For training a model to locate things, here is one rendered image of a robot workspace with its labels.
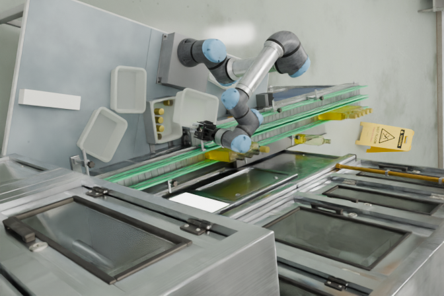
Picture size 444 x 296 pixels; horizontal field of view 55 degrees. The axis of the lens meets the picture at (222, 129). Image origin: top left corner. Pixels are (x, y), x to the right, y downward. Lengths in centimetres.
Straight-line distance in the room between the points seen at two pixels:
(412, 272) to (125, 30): 161
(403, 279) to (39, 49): 162
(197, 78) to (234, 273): 168
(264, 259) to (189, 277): 17
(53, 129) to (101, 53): 42
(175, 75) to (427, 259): 141
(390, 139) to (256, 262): 470
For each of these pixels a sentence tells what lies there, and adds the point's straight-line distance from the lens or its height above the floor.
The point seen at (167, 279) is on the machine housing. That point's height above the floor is 210.
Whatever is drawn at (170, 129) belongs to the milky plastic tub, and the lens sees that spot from 231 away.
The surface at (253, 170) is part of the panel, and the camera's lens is 238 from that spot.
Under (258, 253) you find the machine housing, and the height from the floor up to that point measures 213.
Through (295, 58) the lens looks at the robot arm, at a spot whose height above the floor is 148.
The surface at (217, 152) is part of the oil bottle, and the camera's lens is 225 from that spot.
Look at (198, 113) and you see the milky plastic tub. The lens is 206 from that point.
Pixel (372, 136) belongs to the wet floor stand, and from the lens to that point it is 545.
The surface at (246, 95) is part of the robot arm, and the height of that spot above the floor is 145.
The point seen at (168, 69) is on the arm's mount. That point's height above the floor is 84.
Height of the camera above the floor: 261
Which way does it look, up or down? 46 degrees down
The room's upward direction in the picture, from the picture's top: 95 degrees clockwise
